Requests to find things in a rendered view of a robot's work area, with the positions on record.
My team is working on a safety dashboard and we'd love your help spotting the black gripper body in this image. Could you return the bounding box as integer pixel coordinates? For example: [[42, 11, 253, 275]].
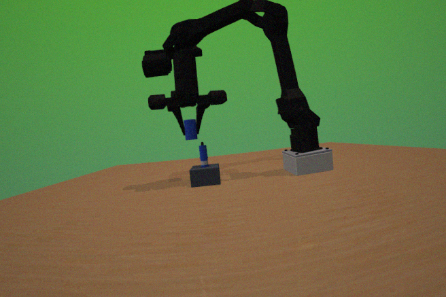
[[148, 69, 227, 110]]

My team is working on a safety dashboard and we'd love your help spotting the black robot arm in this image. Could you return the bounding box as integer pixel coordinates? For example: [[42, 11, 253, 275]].
[[142, 0, 322, 154]]

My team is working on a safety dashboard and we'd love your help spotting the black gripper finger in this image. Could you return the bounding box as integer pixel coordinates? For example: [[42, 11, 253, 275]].
[[196, 103, 210, 134], [167, 106, 185, 135]]

